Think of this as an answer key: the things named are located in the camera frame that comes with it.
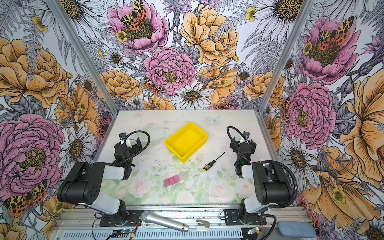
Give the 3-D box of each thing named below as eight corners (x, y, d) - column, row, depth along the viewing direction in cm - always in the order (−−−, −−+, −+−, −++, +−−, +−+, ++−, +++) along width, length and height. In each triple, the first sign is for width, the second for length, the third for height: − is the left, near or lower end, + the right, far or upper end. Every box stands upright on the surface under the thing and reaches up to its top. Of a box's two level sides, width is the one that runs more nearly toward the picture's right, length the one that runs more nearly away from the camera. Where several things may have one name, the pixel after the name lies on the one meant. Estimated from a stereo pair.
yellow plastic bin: (163, 147, 102) (162, 141, 97) (190, 125, 115) (190, 119, 110) (183, 164, 94) (182, 159, 89) (210, 139, 106) (210, 133, 101)
